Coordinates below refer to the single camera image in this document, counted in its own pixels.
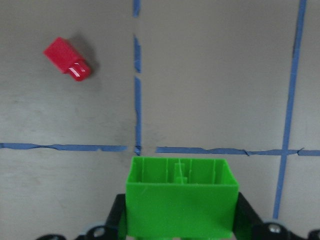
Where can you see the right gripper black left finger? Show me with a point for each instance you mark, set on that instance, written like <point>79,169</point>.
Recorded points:
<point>116,222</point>

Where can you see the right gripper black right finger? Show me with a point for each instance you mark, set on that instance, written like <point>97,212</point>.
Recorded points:
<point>247,225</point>

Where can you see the green toy block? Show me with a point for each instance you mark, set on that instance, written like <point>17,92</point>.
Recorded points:
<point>171,197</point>

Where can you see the red toy block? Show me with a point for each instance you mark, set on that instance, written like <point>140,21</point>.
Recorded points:
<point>67,59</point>

